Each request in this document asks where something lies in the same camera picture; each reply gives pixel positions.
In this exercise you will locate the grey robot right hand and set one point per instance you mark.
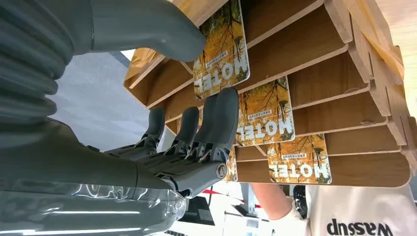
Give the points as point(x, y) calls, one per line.
point(81, 169)

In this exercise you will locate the person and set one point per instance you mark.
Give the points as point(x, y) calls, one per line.
point(351, 208)

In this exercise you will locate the wooden tiered card rack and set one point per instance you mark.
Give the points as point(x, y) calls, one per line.
point(325, 39)

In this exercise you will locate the grey kiosk stand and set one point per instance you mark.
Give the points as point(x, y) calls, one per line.
point(249, 198)

